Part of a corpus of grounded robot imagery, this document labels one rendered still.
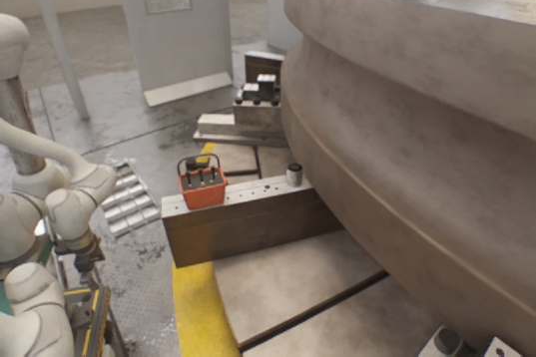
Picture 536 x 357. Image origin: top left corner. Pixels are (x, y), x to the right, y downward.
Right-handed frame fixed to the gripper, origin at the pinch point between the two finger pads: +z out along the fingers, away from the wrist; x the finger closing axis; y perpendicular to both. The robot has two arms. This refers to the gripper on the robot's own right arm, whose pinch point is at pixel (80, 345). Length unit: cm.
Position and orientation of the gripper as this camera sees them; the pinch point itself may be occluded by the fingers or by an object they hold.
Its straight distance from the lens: 121.7
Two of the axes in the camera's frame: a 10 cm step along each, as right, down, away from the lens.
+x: 2.3, 5.5, -8.0
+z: 0.0, 8.2, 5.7
